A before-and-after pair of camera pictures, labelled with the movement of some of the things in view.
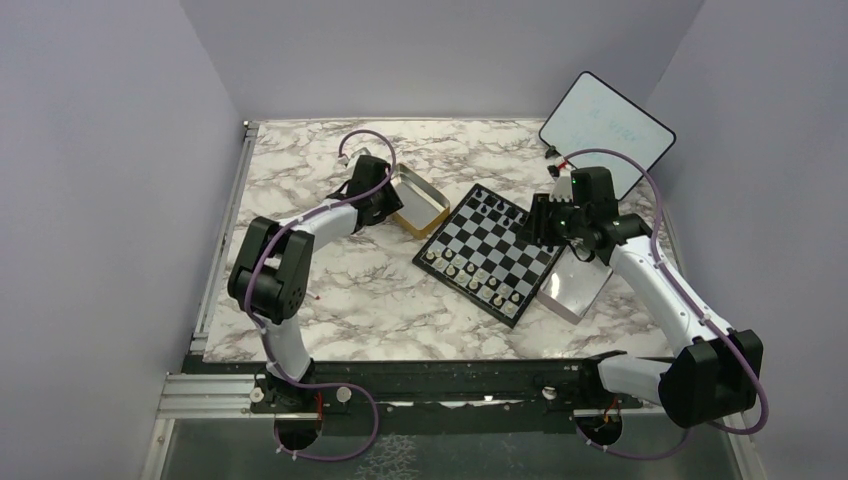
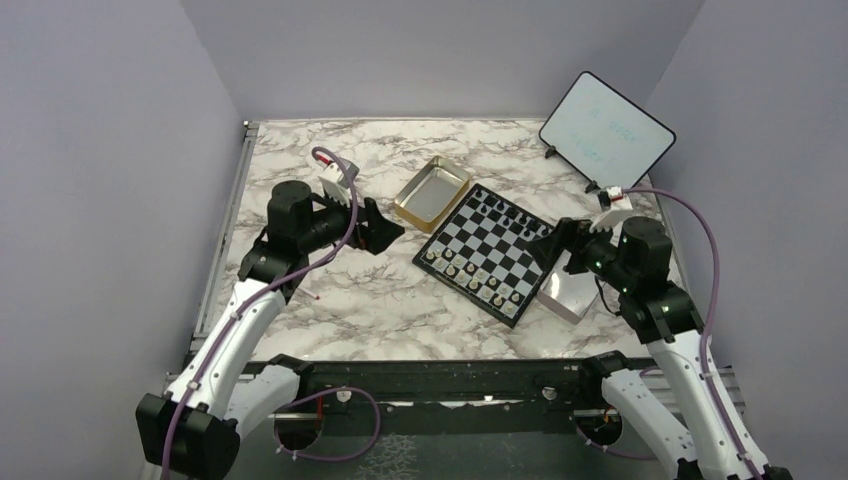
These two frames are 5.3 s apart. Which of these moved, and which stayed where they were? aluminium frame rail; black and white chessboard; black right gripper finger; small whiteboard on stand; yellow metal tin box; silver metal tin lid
Moved: black right gripper finger; yellow metal tin box
Stayed: small whiteboard on stand; silver metal tin lid; black and white chessboard; aluminium frame rail
